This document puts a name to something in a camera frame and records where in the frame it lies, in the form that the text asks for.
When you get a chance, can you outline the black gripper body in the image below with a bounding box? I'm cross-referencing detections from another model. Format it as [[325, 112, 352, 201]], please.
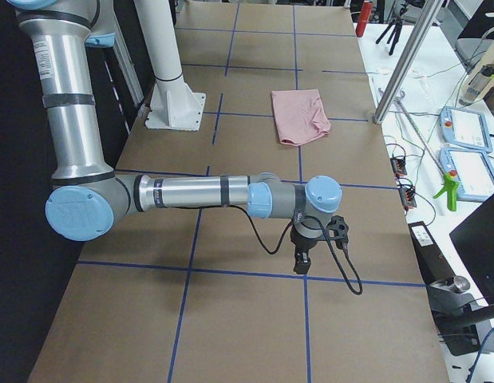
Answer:
[[290, 229, 321, 255]]

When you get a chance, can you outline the pink Snoopy t-shirt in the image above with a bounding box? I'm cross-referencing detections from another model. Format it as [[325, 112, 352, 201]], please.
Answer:
[[271, 89, 331, 147]]

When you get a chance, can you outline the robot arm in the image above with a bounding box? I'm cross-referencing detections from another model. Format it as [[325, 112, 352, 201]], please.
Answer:
[[14, 1, 348, 274]]

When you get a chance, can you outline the grabber reacher tool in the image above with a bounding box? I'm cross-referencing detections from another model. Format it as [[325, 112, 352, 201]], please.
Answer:
[[393, 90, 460, 211]]

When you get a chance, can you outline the black monitor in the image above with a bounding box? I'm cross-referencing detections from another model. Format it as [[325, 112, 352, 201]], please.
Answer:
[[449, 194, 494, 304]]

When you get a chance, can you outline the blue teach pendant near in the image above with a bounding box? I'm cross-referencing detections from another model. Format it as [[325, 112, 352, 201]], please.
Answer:
[[439, 148, 494, 203]]

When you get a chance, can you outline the blue teach pendant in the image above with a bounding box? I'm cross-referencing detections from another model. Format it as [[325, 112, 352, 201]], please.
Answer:
[[440, 106, 493, 153], [439, 148, 494, 203]]

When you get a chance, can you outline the blue teach pendant far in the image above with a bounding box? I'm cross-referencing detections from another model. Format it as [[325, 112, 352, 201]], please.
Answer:
[[440, 106, 493, 153]]

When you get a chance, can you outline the clear water bottle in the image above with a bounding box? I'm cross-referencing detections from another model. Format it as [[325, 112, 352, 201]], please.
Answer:
[[459, 64, 494, 105]]

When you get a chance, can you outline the black tripod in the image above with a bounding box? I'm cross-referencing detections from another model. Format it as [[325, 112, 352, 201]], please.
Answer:
[[375, 4, 407, 56]]

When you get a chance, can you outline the red cylinder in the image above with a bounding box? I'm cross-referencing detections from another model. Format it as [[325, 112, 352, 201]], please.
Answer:
[[355, 0, 373, 38]]

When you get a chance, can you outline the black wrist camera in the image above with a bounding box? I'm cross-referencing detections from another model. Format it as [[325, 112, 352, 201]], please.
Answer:
[[326, 215, 349, 251]]

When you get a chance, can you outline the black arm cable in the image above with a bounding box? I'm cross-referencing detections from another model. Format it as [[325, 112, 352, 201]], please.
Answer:
[[222, 203, 364, 296]]

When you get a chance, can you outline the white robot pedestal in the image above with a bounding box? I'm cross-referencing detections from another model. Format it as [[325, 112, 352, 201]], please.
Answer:
[[134, 0, 206, 132]]

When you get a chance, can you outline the aluminium frame post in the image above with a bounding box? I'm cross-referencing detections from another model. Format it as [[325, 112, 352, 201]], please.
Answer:
[[373, 0, 443, 124]]

